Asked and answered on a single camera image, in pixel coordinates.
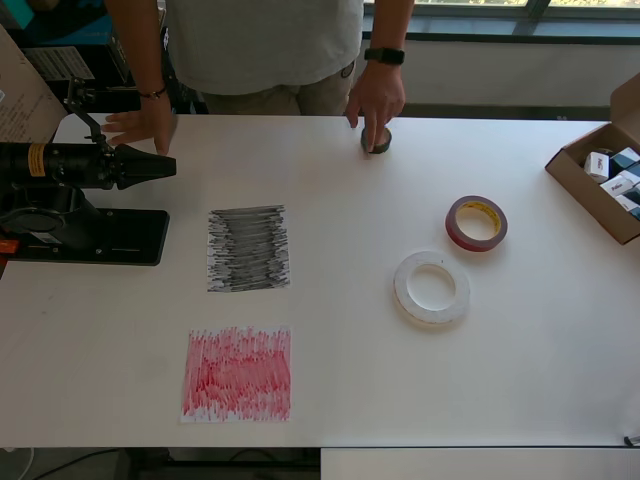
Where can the dark teal printed box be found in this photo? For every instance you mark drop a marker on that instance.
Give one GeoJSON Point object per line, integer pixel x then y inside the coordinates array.
{"type": "Point", "coordinates": [70, 27]}

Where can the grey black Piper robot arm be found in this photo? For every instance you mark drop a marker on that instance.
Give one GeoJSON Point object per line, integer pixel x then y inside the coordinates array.
{"type": "Point", "coordinates": [75, 167]}

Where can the person's right hand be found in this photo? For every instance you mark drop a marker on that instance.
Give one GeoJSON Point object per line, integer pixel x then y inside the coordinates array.
{"type": "Point", "coordinates": [145, 125]}

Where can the orange clamp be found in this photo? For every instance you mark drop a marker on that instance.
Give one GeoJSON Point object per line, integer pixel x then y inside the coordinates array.
{"type": "Point", "coordinates": [9, 246]}

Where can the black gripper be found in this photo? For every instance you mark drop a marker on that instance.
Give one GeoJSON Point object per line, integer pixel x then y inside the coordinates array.
{"type": "Point", "coordinates": [110, 167]}

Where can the gripper-mounted camera circuit board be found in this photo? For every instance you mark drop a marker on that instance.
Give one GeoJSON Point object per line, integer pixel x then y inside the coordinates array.
{"type": "Point", "coordinates": [76, 95]}

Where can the dark window frame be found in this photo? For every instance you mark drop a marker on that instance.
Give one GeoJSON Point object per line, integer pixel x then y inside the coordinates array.
{"type": "Point", "coordinates": [500, 35]}

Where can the small dark teal carton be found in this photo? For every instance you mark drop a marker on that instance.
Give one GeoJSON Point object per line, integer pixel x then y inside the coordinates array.
{"type": "Point", "coordinates": [625, 157]}
{"type": "Point", "coordinates": [634, 175]}

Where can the red tape roll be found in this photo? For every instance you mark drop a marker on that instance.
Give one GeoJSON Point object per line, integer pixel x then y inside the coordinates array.
{"type": "Point", "coordinates": [470, 244]}

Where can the black wristwatch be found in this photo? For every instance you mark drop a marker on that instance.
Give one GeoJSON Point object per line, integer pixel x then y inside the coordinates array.
{"type": "Point", "coordinates": [385, 55]}

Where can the black tape roll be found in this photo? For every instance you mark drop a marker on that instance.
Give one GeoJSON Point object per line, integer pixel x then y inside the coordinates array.
{"type": "Point", "coordinates": [385, 142]}

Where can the person's left hand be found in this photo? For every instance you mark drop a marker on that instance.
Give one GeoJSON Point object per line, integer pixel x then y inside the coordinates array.
{"type": "Point", "coordinates": [380, 95]}

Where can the person's right forearm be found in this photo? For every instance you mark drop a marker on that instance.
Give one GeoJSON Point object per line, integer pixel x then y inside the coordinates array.
{"type": "Point", "coordinates": [135, 50]}

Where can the small dark clip device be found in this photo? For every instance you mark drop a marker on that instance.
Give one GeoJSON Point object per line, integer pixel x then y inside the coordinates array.
{"type": "Point", "coordinates": [633, 440]}

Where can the open brown cardboard box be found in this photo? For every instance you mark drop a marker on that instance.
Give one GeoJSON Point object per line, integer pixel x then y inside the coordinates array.
{"type": "Point", "coordinates": [627, 105]}

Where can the small white printed carton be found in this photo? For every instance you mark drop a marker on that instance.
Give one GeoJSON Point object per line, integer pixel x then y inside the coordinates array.
{"type": "Point", "coordinates": [615, 186]}
{"type": "Point", "coordinates": [630, 202]}
{"type": "Point", "coordinates": [597, 166]}

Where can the large cardboard box printed text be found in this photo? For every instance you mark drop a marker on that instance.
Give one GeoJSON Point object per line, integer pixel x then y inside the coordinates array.
{"type": "Point", "coordinates": [20, 100]}

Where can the white tape roll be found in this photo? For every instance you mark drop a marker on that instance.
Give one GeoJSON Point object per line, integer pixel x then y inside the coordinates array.
{"type": "Point", "coordinates": [400, 292]}

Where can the black box white label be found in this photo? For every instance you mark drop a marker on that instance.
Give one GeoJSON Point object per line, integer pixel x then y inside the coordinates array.
{"type": "Point", "coordinates": [60, 62]}

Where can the person's left forearm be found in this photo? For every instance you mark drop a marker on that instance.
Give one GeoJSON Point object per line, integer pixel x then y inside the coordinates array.
{"type": "Point", "coordinates": [387, 25]}

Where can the black box white lettering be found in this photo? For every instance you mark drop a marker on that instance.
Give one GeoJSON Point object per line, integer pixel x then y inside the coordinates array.
{"type": "Point", "coordinates": [190, 102]}

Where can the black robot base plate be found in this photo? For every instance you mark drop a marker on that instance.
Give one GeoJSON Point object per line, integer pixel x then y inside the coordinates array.
{"type": "Point", "coordinates": [135, 240]}

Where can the person torso grey shirt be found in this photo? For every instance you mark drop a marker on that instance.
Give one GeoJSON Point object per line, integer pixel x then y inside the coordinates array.
{"type": "Point", "coordinates": [260, 45]}

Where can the black scribbled paper sheet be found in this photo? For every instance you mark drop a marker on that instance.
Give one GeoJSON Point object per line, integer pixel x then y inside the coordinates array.
{"type": "Point", "coordinates": [250, 250]}

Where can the red scribbled paper sheet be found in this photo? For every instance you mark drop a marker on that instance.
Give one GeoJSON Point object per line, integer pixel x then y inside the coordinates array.
{"type": "Point", "coordinates": [240, 375]}

